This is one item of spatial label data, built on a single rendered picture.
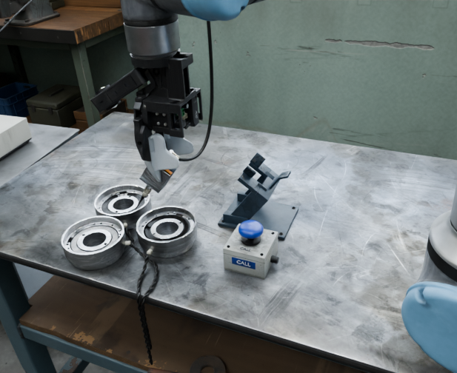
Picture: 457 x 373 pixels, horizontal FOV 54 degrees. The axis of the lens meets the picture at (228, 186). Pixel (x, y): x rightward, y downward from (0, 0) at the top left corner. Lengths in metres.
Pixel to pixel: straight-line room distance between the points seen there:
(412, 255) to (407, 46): 1.51
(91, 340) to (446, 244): 0.76
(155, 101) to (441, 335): 0.47
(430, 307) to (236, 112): 2.15
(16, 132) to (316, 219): 1.00
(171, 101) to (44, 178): 0.50
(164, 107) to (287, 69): 1.71
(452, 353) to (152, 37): 0.50
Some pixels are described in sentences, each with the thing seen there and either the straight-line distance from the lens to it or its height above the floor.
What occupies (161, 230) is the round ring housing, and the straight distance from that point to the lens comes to 0.82.
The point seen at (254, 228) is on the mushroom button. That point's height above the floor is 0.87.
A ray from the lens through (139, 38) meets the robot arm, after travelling 0.64.
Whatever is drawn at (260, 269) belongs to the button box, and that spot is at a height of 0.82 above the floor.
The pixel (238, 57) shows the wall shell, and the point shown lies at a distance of 2.40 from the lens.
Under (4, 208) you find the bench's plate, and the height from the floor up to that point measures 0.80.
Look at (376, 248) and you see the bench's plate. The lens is 0.81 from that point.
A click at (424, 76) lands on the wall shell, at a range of 2.25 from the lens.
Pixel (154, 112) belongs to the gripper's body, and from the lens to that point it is 0.67.
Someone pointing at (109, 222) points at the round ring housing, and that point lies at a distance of 0.84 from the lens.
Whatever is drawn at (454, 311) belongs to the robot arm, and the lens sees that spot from 0.45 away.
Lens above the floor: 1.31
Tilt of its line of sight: 33 degrees down
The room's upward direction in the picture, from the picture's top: 3 degrees counter-clockwise
